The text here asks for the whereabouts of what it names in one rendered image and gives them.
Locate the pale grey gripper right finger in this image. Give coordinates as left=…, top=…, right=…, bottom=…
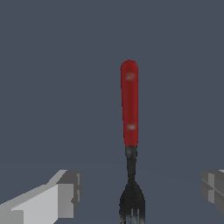
left=199, top=169, right=224, bottom=210

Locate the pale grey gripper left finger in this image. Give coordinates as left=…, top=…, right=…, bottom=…
left=0, top=169, right=83, bottom=224

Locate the red-handled black fork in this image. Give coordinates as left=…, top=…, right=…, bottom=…
left=118, top=59, right=146, bottom=224

